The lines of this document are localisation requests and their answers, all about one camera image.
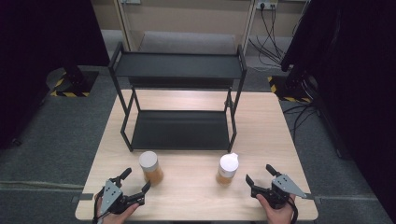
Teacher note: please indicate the black curtain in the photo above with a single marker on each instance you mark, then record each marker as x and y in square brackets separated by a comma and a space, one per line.
[351, 77]
[37, 56]

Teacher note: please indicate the person's left hand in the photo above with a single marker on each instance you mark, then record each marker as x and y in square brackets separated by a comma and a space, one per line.
[116, 218]

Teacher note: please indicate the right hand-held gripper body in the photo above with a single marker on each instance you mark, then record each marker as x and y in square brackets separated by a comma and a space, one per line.
[288, 186]

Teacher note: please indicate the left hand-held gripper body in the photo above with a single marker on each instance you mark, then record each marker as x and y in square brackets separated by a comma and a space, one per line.
[111, 196]

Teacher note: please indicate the black two-tier metal rack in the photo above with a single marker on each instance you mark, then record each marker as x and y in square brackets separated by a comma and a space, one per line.
[180, 129]

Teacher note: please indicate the spice jar with spout lid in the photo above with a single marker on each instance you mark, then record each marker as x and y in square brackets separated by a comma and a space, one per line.
[228, 169]

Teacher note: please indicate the stand base with striped tape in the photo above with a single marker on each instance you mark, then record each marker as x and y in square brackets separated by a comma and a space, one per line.
[288, 90]
[73, 85]

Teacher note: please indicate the white wall socket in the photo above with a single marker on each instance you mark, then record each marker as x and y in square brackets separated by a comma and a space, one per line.
[267, 4]

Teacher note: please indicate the person's right hand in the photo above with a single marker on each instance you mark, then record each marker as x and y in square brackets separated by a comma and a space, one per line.
[278, 216]

